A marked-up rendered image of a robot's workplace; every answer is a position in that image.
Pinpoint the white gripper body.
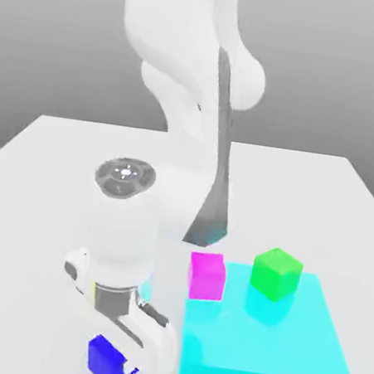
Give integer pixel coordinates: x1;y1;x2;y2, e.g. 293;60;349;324
62;280;188;374

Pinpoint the small blue cube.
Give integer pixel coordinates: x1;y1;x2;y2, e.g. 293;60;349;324
84;333;143;374

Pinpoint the small magenta cube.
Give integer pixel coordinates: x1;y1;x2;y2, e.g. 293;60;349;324
184;250;230;304

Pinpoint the small green cube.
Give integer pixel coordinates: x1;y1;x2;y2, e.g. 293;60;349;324
247;244;306;306

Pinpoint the large cyan box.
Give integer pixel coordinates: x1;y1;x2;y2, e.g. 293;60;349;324
175;255;370;374

